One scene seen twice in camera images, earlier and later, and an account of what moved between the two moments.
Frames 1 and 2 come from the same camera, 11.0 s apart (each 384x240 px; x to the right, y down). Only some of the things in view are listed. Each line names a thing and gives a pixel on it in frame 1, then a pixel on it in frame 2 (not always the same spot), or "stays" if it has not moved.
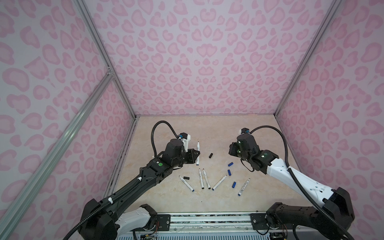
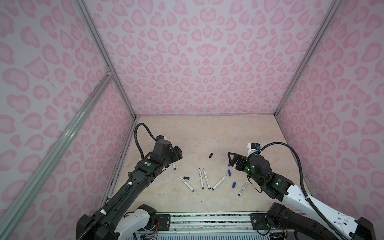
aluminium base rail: x=234 y=222 stays
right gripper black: x=232 y=148 to x=236 y=157
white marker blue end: x=186 y=184 stays
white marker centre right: x=206 y=179 stays
